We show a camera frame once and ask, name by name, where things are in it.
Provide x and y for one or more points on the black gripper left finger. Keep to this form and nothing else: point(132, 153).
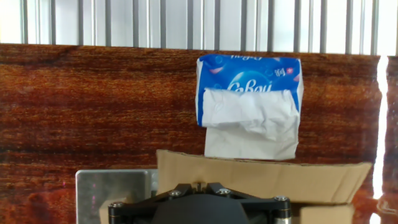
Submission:
point(140, 207)

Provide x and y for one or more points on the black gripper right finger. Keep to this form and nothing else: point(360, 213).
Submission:
point(264, 207)

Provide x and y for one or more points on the brown cardboard box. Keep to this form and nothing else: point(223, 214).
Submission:
point(248, 177)

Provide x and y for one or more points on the small wooden cube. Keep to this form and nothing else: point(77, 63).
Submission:
point(103, 216)

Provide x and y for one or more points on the silver digital kitchen scale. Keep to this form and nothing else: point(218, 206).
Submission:
point(93, 193)

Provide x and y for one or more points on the blue tissue pack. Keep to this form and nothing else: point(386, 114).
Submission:
point(248, 124)

